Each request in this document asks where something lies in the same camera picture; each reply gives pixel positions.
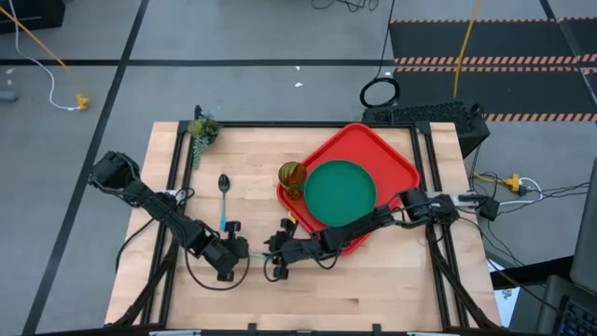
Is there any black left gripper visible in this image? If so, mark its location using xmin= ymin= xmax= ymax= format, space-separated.
xmin=200 ymin=221 xmax=251 ymax=283

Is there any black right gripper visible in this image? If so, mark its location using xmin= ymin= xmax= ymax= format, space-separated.
xmin=263 ymin=217 xmax=326 ymax=282

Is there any spoon with blue handle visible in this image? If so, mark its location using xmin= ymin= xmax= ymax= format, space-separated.
xmin=217 ymin=173 xmax=231 ymax=233

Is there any transparent amber cup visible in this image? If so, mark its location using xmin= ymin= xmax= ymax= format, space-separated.
xmin=277 ymin=161 xmax=309 ymax=201

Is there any green round plate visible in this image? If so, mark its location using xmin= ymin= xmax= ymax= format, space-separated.
xmin=303 ymin=159 xmax=378 ymax=229

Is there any red plastic tray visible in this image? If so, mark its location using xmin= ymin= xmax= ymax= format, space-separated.
xmin=275 ymin=122 xmax=421 ymax=257

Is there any potted succulent plant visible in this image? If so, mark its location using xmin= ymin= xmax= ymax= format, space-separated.
xmin=187 ymin=110 xmax=221 ymax=170

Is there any black computer case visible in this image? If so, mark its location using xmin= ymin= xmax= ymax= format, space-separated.
xmin=362 ymin=101 xmax=492 ymax=159

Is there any black power adapter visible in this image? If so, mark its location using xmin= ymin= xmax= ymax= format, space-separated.
xmin=479 ymin=197 xmax=502 ymax=222

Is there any white paper sheet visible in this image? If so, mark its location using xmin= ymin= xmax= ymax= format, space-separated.
xmin=493 ymin=285 xmax=521 ymax=329

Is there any black keyboard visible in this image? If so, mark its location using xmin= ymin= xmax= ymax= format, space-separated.
xmin=557 ymin=298 xmax=597 ymax=336

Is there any grey monitor back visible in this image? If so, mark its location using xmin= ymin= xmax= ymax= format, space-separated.
xmin=569 ymin=158 xmax=597 ymax=295

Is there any black hazard-striped floor mat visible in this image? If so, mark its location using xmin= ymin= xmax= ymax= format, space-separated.
xmin=389 ymin=17 xmax=597 ymax=123

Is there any black floor box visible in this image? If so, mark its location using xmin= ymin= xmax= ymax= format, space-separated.
xmin=0 ymin=0 xmax=66 ymax=35

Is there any black aluminium table frame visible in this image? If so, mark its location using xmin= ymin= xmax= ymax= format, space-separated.
xmin=104 ymin=119 xmax=503 ymax=336

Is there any black coiled cable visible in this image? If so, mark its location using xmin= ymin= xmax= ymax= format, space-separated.
xmin=358 ymin=0 xmax=402 ymax=109

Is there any yellow cable with plug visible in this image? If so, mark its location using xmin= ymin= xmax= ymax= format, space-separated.
xmin=0 ymin=5 xmax=91 ymax=112

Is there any thin white floor cable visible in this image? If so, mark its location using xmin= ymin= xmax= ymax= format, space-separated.
xmin=7 ymin=0 xmax=81 ymax=113

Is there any yellow hanging cable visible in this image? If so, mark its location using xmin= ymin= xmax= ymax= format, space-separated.
xmin=452 ymin=0 xmax=482 ymax=100

